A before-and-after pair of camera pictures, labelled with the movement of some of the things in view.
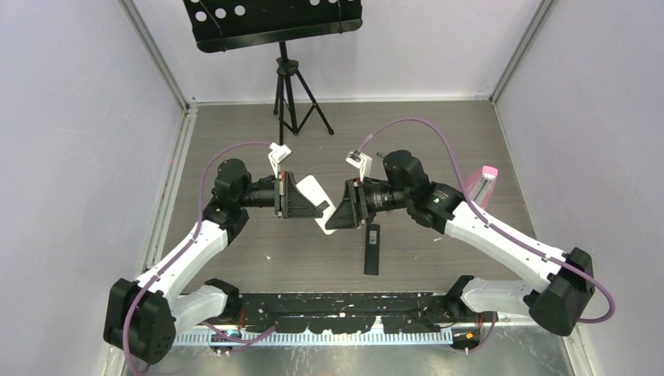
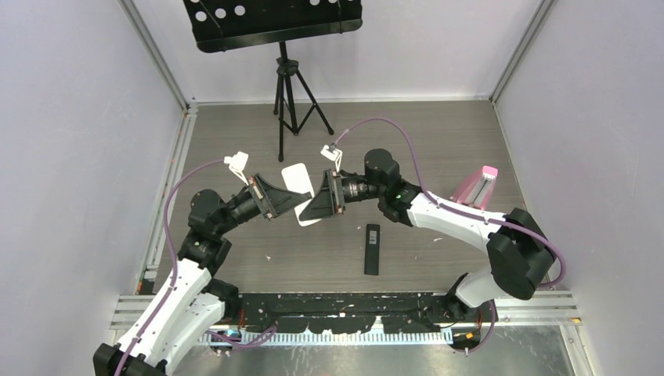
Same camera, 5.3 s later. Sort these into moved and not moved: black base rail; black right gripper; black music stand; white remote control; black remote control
Moved: white remote control; black right gripper
Not moved: black base rail; black remote control; black music stand
